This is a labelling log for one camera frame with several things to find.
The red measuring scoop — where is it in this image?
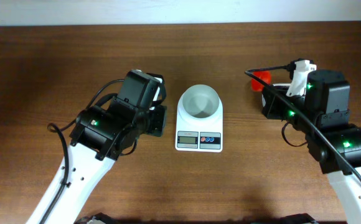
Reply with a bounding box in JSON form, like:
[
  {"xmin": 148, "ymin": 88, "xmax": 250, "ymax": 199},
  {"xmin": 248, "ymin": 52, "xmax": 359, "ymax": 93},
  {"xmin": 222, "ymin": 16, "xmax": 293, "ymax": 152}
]
[{"xmin": 250, "ymin": 70, "xmax": 272, "ymax": 93}]

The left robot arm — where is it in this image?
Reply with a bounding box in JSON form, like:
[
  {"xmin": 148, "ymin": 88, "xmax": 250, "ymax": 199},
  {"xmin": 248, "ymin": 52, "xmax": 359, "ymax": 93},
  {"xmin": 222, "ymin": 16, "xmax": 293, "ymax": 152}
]
[{"xmin": 28, "ymin": 70, "xmax": 167, "ymax": 223}]

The white round bowl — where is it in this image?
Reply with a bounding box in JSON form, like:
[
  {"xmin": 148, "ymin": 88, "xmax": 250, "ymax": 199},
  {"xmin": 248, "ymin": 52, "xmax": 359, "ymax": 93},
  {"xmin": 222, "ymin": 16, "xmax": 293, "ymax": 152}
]
[{"xmin": 181, "ymin": 85, "xmax": 220, "ymax": 118}]

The clear plastic bean container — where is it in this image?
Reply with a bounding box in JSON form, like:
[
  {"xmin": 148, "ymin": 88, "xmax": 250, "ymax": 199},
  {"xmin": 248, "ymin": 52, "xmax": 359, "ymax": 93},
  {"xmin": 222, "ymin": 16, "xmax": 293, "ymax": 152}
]
[{"xmin": 261, "ymin": 83, "xmax": 291, "ymax": 107}]

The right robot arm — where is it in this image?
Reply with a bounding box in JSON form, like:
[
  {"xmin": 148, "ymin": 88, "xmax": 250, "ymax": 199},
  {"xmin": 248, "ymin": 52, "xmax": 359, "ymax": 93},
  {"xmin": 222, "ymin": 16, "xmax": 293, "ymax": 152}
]
[{"xmin": 262, "ymin": 70, "xmax": 361, "ymax": 223}]

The white digital kitchen scale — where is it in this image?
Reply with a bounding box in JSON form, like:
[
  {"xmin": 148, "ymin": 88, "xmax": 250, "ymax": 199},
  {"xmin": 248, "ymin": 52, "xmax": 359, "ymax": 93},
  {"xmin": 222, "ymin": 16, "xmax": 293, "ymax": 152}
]
[{"xmin": 175, "ymin": 97, "xmax": 223, "ymax": 152}]

